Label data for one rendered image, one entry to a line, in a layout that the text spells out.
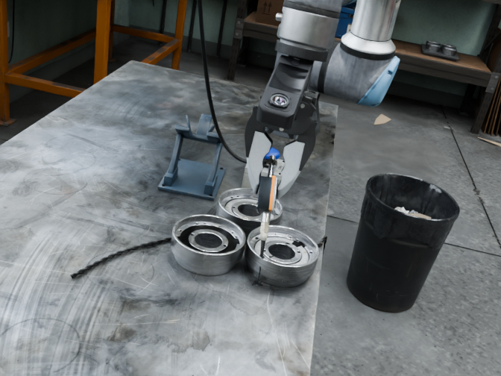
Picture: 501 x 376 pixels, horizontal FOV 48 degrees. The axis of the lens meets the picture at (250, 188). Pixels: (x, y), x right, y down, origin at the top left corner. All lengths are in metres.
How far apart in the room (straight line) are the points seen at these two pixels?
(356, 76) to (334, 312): 1.10
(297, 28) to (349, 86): 0.52
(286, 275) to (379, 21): 0.62
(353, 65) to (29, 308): 0.80
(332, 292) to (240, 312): 1.48
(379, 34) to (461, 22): 3.65
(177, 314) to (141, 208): 0.26
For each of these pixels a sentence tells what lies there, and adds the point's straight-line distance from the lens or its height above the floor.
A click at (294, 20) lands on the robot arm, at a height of 1.14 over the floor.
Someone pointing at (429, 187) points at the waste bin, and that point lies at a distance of 2.25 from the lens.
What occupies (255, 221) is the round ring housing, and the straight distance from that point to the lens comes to 0.86.
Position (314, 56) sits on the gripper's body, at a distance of 0.75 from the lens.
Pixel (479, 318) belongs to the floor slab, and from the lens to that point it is 2.39.
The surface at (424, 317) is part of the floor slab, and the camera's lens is 2.27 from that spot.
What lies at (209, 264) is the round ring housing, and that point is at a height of 0.82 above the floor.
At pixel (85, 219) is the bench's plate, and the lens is 0.90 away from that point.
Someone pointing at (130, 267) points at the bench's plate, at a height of 0.80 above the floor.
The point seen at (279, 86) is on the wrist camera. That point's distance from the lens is 0.71.
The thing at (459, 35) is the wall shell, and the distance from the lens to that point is 4.88.
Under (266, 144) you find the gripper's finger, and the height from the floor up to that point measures 0.98.
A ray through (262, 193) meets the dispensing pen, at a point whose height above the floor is 0.92.
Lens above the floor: 1.28
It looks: 27 degrees down
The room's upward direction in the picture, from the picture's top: 11 degrees clockwise
